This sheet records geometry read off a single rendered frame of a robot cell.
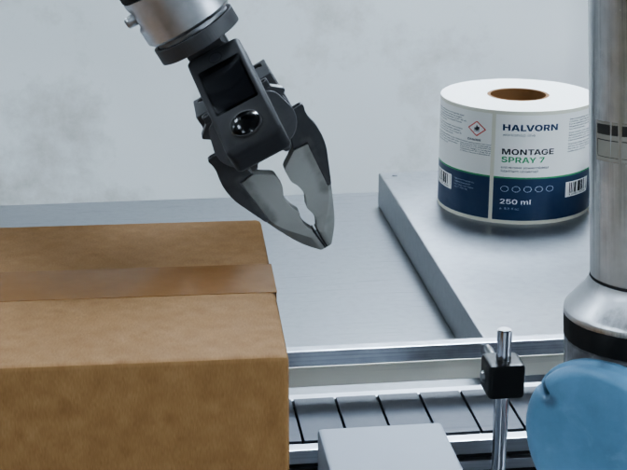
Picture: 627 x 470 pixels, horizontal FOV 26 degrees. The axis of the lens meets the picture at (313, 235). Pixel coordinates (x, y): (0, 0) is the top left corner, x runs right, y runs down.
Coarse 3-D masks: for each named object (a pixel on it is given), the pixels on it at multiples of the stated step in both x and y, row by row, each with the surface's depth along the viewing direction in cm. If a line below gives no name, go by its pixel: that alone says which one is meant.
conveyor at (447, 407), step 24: (312, 408) 120; (336, 408) 120; (360, 408) 120; (384, 408) 120; (408, 408) 120; (432, 408) 120; (456, 408) 120; (480, 408) 120; (312, 432) 116; (456, 432) 116; (480, 432) 116
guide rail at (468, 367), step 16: (304, 368) 120; (320, 368) 120; (336, 368) 121; (352, 368) 121; (368, 368) 121; (384, 368) 121; (400, 368) 121; (416, 368) 122; (432, 368) 122; (448, 368) 122; (464, 368) 122; (480, 368) 122; (528, 368) 123; (544, 368) 123; (304, 384) 121; (320, 384) 121; (336, 384) 121
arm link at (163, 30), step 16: (144, 0) 104; (160, 0) 104; (176, 0) 104; (192, 0) 104; (208, 0) 105; (224, 0) 106; (128, 16) 107; (144, 16) 105; (160, 16) 104; (176, 16) 104; (192, 16) 104; (208, 16) 105; (144, 32) 106; (160, 32) 105; (176, 32) 105; (192, 32) 105; (160, 48) 108
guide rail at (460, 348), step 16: (528, 336) 115; (544, 336) 115; (560, 336) 115; (288, 352) 111; (304, 352) 112; (320, 352) 112; (336, 352) 112; (352, 352) 112; (368, 352) 112; (384, 352) 112; (400, 352) 113; (416, 352) 113; (432, 352) 113; (448, 352) 113; (464, 352) 113; (480, 352) 114; (528, 352) 114; (544, 352) 114; (560, 352) 114
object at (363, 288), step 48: (288, 240) 181; (336, 240) 181; (384, 240) 181; (288, 288) 163; (336, 288) 163; (384, 288) 163; (288, 336) 149; (336, 336) 149; (384, 336) 149; (432, 336) 149; (384, 384) 137; (432, 384) 137; (480, 384) 137
